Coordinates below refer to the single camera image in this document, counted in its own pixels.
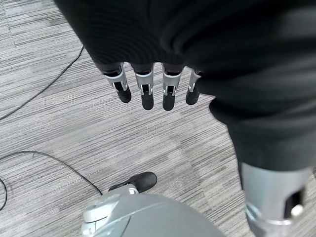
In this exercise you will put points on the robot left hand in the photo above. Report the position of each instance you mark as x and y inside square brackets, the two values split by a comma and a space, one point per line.
[187, 37]

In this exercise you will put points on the dark robot foot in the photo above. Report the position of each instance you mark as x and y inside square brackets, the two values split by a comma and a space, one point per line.
[138, 181]

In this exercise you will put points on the silver robot leg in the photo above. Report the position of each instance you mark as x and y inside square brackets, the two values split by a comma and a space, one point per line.
[138, 217]

